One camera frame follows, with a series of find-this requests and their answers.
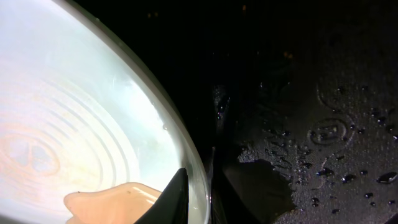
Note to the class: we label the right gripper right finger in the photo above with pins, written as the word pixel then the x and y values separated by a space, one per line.
pixel 227 208

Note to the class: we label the round black tray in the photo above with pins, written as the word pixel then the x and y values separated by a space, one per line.
pixel 294 101

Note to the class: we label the mint plate with crumbs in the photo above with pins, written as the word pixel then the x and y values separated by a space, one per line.
pixel 88 134

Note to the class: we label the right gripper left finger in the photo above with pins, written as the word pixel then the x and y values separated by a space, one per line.
pixel 172 205

